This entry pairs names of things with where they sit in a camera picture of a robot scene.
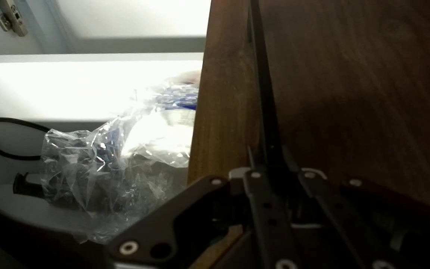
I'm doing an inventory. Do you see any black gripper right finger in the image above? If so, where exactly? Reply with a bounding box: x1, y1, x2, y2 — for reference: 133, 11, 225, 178
297, 169, 430, 269

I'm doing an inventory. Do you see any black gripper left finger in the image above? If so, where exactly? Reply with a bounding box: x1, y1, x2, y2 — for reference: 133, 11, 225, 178
107, 168, 303, 269

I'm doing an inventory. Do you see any dark wood cabinet door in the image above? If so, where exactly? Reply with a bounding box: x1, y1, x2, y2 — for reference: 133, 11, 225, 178
187, 0, 430, 217

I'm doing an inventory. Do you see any white cabinet shelf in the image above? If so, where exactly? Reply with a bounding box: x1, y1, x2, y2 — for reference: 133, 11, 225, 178
0, 51, 205, 124

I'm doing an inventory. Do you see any metal cabinet door hinge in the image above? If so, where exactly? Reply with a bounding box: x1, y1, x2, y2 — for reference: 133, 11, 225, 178
0, 0, 30, 38

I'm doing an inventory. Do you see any clear plastic bag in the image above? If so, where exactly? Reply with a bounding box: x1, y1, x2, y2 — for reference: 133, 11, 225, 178
40, 81, 200, 236

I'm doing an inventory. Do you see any black cabinet door handle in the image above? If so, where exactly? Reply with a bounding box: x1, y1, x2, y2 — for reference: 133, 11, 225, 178
246, 0, 285, 174

